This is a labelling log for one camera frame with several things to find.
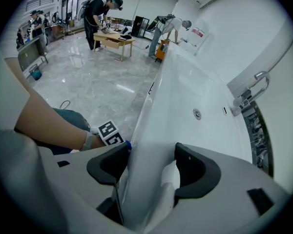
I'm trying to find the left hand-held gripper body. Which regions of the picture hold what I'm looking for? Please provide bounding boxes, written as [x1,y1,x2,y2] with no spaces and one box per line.
[97,120,126,147]

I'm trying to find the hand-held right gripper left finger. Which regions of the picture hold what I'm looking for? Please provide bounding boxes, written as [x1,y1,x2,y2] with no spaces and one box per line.
[86,142,130,226]

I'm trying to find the orange box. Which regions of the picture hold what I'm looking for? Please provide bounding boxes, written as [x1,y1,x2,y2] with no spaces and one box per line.
[154,39,172,63]

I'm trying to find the white wrist strap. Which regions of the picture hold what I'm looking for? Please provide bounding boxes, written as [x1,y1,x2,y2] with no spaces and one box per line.
[79,130,95,152]

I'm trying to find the person's grey shirt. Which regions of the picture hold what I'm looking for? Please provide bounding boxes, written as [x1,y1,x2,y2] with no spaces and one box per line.
[0,57,69,234]

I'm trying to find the black looped floor cable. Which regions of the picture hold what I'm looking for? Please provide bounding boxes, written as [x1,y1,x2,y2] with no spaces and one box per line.
[59,99,72,110]

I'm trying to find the grey table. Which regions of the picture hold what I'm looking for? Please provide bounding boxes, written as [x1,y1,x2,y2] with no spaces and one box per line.
[16,36,49,72]

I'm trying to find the person's left forearm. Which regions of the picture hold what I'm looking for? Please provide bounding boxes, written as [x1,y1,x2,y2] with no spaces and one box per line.
[14,95,105,152]

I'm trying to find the mesh bin with teal liner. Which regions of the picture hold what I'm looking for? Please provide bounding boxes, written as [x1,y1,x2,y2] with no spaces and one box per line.
[28,63,43,81]

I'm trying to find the black glass-door cabinet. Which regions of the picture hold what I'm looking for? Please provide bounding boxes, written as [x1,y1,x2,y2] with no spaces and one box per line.
[131,15,151,39]

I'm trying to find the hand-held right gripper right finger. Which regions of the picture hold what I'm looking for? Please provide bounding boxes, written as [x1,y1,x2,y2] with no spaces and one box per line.
[172,142,222,209]

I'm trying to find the chrome faucet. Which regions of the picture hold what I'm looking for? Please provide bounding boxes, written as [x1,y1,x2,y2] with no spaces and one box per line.
[230,70,271,117]

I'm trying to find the person's blue jeans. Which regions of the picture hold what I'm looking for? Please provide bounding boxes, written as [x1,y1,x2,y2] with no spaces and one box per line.
[36,107,91,156]

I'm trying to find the light wooden desk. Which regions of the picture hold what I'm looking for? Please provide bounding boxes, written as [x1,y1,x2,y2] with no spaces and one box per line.
[92,30,137,62]

